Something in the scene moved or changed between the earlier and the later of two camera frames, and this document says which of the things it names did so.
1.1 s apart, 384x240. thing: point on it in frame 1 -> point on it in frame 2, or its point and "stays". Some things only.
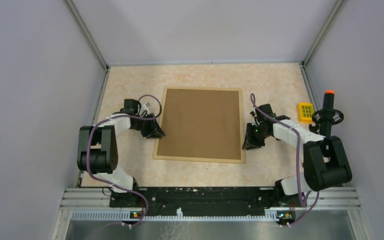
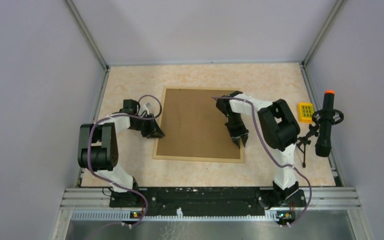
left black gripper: (153, 131) stays
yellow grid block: (306, 110) stays
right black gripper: (250, 143) -> (243, 133)
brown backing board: (201, 123) stays
